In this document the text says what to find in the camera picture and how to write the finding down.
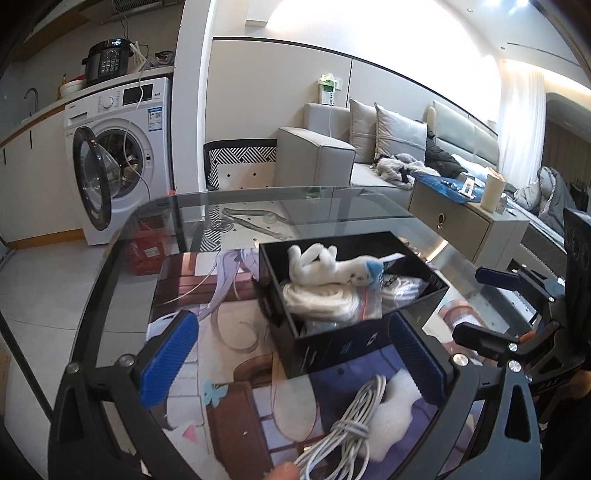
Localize black pressure cooker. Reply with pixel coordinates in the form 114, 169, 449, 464
82, 39, 134, 86

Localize white kitchen counter cabinet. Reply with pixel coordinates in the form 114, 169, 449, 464
0, 99, 88, 250

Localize grey cable bundle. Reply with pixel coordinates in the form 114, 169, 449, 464
293, 374, 389, 480

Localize red box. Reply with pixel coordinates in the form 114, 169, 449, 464
127, 217, 174, 276

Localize clear bag with cable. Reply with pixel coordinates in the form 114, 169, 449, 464
381, 272, 432, 305

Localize person's left hand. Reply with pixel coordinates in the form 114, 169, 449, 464
263, 464, 301, 480

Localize grey sofa pillow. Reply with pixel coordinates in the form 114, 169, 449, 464
373, 102, 428, 162
347, 97, 382, 164

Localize white cylinder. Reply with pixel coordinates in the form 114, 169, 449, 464
480, 173, 505, 212

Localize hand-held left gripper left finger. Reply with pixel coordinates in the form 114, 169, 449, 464
47, 309, 204, 480

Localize white plush toy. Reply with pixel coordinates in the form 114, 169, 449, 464
287, 243, 384, 288

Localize printed table mat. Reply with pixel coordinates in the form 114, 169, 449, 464
145, 247, 485, 480

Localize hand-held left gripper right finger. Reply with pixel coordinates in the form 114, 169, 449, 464
387, 311, 541, 480

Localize range hood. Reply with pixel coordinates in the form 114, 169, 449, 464
111, 0, 164, 14

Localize white wall intercom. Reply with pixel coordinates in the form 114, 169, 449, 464
318, 74, 342, 106

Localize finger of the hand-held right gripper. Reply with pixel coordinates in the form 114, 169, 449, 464
475, 265, 568, 301
451, 320, 561, 372

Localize patterned black white chair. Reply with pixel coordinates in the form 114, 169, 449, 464
203, 138, 278, 191

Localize white washing machine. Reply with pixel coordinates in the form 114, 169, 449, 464
64, 77, 174, 246

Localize grey sofa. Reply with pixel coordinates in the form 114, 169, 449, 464
277, 99, 502, 190

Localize bagged white cable coil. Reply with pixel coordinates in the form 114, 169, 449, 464
283, 281, 384, 324

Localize clear plastic strip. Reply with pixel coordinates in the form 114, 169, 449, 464
222, 207, 288, 240

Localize grey fur cloth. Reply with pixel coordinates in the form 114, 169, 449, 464
374, 153, 439, 188

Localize grey down jacket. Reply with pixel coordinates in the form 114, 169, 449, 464
515, 166, 578, 227

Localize white bowl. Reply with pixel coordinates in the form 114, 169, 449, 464
58, 78, 88, 99

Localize beige side cabinet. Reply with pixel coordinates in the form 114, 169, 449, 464
409, 173, 531, 264

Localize white foam piece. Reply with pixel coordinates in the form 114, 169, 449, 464
365, 369, 437, 464

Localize black cardboard box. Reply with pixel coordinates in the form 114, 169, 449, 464
257, 231, 450, 380

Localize black jacket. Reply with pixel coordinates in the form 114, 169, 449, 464
425, 127, 469, 178

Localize blue packet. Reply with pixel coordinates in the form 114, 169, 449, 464
411, 172, 485, 200

